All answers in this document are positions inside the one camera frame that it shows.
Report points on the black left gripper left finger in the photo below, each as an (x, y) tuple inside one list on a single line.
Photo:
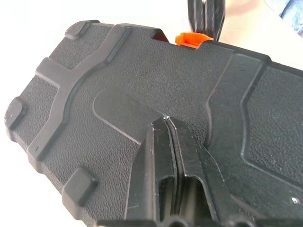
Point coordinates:
[(144, 165)]

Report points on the black plastic tool case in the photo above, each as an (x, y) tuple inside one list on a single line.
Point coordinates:
[(142, 82)]

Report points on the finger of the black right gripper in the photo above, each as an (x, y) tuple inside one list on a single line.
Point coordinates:
[(215, 16), (197, 14)]

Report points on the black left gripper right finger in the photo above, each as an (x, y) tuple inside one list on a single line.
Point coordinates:
[(189, 153)]

